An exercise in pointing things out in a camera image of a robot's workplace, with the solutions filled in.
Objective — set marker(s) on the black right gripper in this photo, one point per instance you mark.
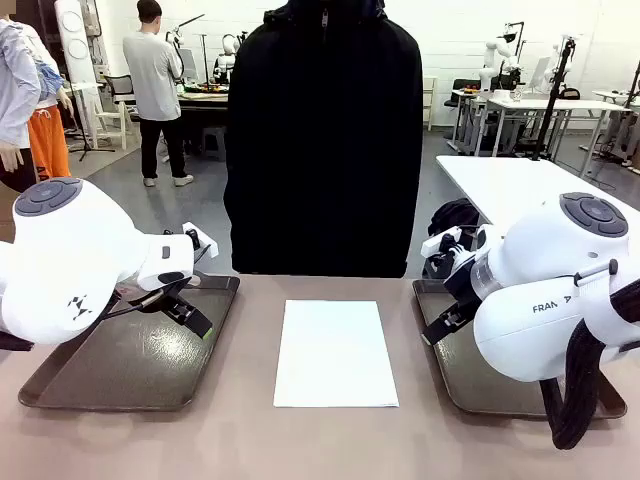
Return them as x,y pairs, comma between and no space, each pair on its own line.
460,280

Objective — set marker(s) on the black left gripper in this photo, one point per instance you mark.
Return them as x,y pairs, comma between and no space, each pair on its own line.
165,291

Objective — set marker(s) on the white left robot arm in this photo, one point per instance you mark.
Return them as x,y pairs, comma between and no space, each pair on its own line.
65,250

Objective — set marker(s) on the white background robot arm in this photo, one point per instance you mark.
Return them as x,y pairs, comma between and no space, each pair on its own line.
492,60

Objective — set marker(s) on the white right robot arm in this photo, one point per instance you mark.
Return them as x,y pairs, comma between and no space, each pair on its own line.
540,280

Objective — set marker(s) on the brown plastic tray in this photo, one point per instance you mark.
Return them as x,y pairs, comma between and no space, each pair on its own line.
130,370
460,370

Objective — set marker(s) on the white A4 paper stack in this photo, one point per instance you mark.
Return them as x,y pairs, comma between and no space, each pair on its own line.
335,355

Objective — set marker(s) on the large white table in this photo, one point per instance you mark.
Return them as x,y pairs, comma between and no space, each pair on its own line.
500,180

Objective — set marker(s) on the white wooden chair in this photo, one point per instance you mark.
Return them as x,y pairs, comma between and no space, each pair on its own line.
112,125

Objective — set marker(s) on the brown cardboard box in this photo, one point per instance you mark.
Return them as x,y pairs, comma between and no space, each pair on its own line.
6,220

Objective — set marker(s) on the person in black jacket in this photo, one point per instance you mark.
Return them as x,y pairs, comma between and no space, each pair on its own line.
320,150

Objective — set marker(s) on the white background desk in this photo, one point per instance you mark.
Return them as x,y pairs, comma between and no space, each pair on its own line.
550,104

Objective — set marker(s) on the black mesh office chair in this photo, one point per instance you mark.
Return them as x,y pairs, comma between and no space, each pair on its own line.
117,87

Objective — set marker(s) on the black tripod stand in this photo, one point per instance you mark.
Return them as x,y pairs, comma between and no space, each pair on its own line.
552,100

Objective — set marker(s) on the person in grey shirt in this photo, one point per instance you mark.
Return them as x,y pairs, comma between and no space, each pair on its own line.
150,75

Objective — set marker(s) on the white tall air conditioner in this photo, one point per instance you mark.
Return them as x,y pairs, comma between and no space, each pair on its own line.
75,45

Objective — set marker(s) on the mannequin with orange trousers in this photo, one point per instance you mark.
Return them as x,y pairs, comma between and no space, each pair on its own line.
20,75

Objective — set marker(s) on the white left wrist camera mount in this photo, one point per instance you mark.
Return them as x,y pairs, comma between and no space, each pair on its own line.
207,247

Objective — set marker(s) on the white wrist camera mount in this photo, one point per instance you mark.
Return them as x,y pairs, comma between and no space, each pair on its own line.
435,245
207,247

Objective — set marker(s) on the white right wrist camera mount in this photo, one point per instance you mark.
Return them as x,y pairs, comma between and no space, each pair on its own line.
435,245

